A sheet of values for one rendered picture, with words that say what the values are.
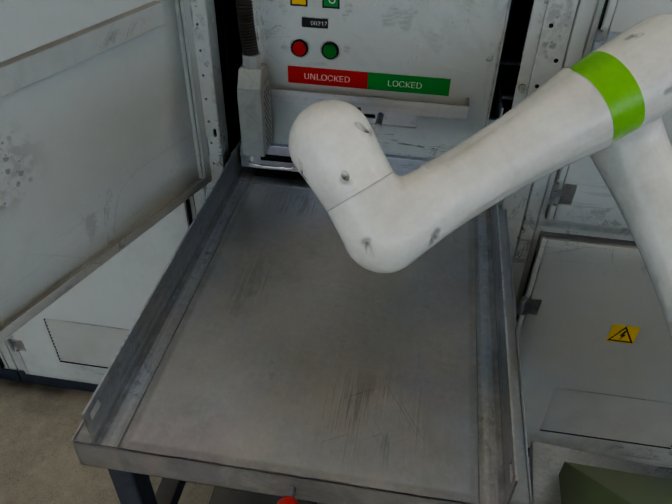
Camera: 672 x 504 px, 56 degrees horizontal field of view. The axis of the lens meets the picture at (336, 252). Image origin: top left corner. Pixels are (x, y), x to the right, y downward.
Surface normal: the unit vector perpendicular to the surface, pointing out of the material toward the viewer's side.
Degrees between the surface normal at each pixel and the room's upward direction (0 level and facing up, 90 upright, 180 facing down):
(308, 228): 0
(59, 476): 0
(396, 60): 90
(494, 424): 0
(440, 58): 90
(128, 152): 90
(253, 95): 90
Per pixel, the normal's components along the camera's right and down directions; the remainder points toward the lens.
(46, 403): 0.02, -0.78
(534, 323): -0.16, 0.62
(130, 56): 0.88, 0.31
